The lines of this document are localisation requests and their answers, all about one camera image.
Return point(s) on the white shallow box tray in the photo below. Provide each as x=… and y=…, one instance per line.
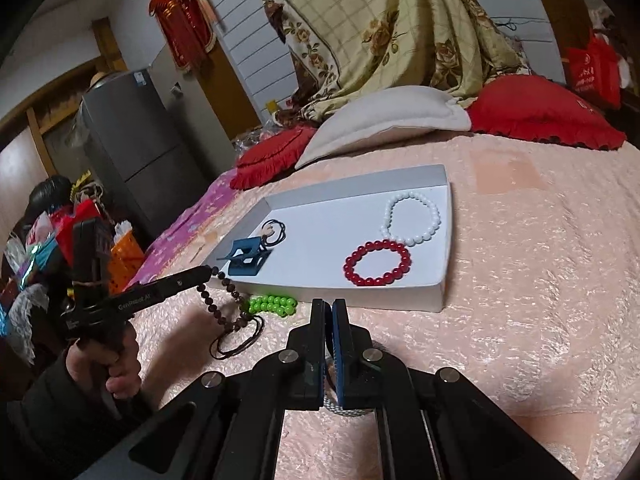
x=325, y=250

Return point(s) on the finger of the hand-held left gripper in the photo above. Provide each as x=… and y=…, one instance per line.
x=192, y=277

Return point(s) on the yellow floral quilt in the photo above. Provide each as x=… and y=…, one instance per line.
x=390, y=30

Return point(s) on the white plastic bag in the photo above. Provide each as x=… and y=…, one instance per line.
x=122, y=229

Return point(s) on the red ruffled pillow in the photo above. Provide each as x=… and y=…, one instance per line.
x=540, y=110

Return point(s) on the red gift bag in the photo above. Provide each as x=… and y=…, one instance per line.
x=75, y=220

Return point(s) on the person's left forearm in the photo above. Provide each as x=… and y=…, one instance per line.
x=60, y=425

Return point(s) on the red fringed pillow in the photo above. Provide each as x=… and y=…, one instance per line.
x=272, y=157

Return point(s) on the dark round object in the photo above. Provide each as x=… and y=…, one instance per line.
x=50, y=195

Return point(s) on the beige pillow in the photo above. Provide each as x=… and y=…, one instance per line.
x=380, y=115

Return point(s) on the blue hair claw clip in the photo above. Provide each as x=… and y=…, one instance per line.
x=245, y=260

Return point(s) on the purple floral sheet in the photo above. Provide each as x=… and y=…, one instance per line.
x=200, y=215

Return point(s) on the grey refrigerator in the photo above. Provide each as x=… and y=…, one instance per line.
x=140, y=140

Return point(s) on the red knot wall decoration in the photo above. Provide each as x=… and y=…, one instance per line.
x=182, y=15

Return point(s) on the person's left hand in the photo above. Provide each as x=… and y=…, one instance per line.
x=122, y=365

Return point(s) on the small yellow container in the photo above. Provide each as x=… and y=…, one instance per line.
x=271, y=105

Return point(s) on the clear plastic bag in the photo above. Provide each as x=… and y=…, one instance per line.
x=252, y=140

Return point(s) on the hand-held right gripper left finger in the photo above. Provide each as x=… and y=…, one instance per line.
x=322, y=350

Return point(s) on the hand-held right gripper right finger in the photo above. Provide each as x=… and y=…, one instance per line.
x=342, y=350

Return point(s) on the red shopping bag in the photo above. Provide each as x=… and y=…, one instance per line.
x=595, y=70

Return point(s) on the pink textured bedspread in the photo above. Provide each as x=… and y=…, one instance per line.
x=525, y=270

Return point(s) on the orange plastic basket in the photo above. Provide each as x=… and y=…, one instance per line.
x=125, y=265

